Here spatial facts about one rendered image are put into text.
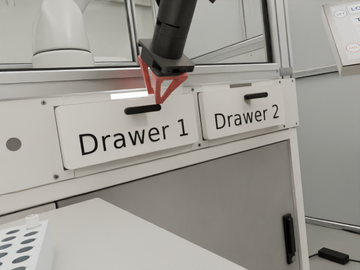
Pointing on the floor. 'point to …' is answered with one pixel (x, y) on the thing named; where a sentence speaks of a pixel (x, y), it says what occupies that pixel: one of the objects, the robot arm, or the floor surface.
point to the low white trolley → (119, 241)
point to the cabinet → (202, 199)
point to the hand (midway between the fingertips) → (155, 95)
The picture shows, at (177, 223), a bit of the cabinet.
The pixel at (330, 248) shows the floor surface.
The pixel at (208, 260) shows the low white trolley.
